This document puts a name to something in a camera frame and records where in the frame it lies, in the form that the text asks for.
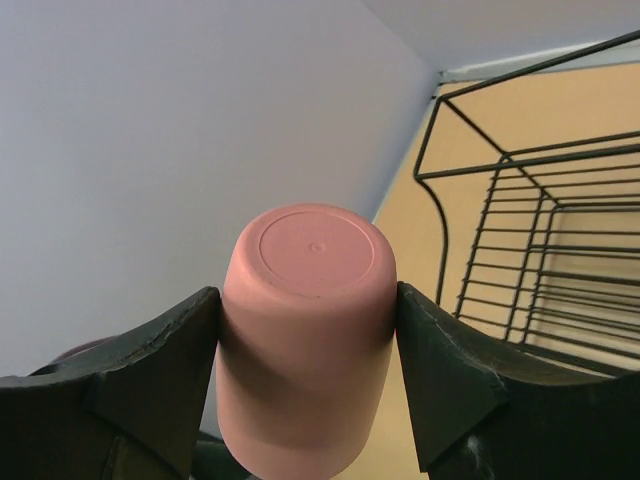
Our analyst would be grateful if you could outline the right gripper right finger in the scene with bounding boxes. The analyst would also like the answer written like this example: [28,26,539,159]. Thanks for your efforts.
[396,282,639,479]

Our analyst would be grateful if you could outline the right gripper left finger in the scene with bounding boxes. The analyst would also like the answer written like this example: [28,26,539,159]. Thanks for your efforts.
[1,287,220,479]

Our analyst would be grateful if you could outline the red cup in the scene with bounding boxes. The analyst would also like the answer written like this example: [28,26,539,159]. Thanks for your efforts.
[215,203,397,479]

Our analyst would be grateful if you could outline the black wire dish rack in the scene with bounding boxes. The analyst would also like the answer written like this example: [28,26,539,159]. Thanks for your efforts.
[412,32,639,377]

